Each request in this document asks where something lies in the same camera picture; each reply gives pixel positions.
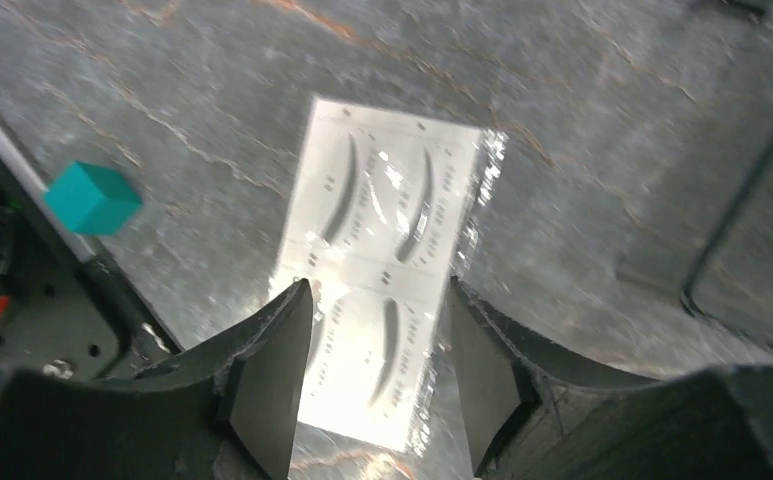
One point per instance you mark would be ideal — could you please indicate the teal cube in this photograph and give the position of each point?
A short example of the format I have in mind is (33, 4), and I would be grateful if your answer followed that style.
(89, 199)

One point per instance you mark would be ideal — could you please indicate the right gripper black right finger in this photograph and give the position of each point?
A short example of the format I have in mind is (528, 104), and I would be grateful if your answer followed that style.
(533, 409)

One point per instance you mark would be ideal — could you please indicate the clear acrylic drawer organizer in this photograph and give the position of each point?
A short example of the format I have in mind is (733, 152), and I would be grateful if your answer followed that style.
(709, 243)

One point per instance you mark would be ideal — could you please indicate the eyebrow stencil card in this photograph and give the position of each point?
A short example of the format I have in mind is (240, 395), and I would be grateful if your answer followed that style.
(378, 221)

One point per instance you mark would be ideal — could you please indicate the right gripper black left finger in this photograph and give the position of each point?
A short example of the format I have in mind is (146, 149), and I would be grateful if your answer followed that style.
(225, 409)

